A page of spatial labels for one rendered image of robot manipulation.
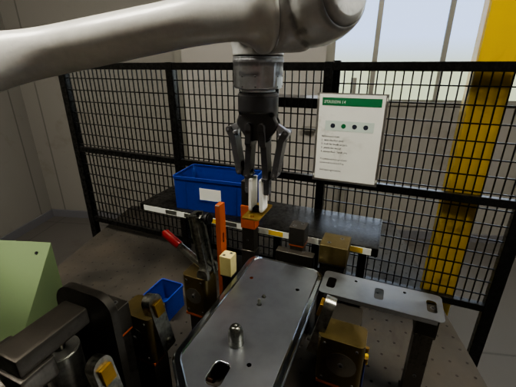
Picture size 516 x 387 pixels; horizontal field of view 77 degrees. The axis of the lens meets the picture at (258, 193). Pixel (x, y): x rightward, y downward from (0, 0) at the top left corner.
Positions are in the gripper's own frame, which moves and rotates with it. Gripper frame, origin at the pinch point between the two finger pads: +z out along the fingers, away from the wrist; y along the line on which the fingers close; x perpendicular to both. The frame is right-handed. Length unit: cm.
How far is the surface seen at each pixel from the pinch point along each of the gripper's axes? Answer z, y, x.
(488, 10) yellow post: -39, 43, 59
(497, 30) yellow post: -34, 46, 58
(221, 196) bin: 19, -29, 37
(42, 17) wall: -64, -270, 162
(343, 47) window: -38, -21, 228
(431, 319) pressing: 29.2, 38.1, 11.5
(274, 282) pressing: 29.2, 0.6, 10.0
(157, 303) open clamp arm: 19.8, -14.6, -17.0
